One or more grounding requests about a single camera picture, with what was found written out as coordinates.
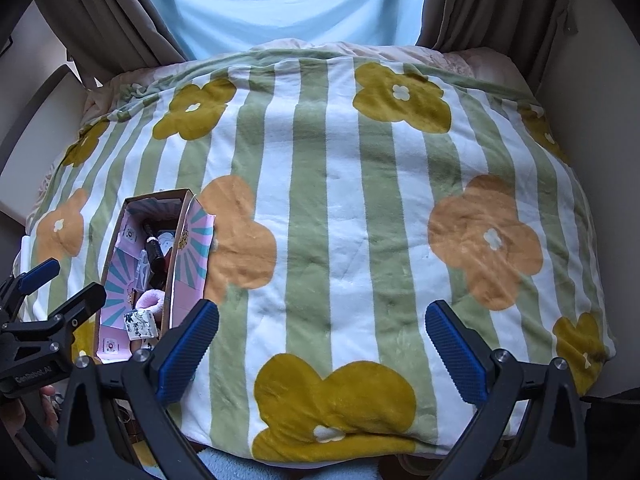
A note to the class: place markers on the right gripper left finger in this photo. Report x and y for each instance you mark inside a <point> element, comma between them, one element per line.
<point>93,443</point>

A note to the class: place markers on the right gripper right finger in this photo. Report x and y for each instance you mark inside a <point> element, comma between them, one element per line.
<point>528,421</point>

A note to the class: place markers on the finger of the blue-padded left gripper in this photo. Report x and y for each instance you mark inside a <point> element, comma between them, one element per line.
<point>74,312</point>
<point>30,281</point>

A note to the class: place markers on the white black patterned small box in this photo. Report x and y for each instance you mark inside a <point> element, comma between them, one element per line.
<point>140,324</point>

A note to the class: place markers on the clear dental floss box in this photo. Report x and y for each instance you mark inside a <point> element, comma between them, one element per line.
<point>143,271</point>

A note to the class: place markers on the black cylindrical tube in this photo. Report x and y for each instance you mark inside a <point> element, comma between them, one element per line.
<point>156,257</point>

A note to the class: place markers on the person's left hand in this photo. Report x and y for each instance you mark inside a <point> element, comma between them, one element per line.
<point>14,414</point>

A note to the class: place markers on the pink fluffy scrunchie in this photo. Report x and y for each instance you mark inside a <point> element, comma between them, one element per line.
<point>152,300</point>

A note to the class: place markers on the open cardboard box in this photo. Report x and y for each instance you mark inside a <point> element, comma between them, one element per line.
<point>180,212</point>

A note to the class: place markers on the white headboard panel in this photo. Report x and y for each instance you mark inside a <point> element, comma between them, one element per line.
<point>46,126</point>

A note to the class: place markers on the floral striped green blanket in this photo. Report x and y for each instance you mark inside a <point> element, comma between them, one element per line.
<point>348,193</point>

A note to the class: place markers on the light blue sheer curtain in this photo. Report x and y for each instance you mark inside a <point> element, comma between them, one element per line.
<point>204,28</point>

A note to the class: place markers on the brown drape curtain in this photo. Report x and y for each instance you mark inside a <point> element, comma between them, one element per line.
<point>106,38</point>

